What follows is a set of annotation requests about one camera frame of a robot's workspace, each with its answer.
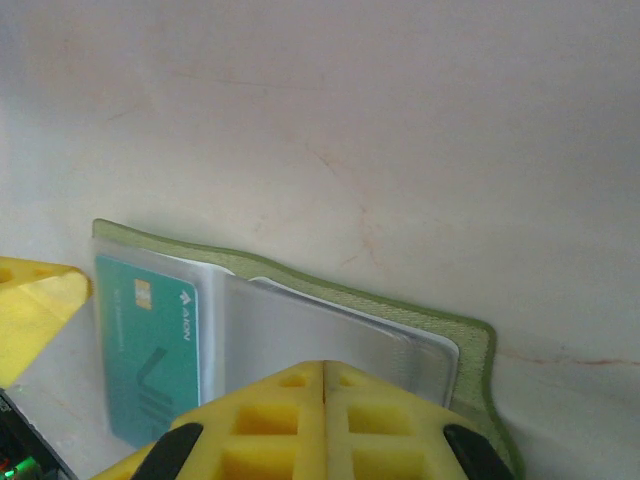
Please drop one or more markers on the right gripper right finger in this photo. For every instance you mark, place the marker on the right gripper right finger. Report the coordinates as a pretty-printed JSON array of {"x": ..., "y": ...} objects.
[{"x": 390, "y": 435}]

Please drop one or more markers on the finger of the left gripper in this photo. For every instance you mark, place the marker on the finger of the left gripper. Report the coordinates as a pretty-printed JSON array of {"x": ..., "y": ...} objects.
[{"x": 35, "y": 310}]

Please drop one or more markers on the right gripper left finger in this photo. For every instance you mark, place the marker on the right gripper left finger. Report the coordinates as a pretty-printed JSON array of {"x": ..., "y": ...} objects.
[{"x": 260, "y": 430}]

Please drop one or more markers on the teal credit card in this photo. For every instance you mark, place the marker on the teal credit card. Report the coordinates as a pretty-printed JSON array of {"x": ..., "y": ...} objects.
[{"x": 150, "y": 340}]

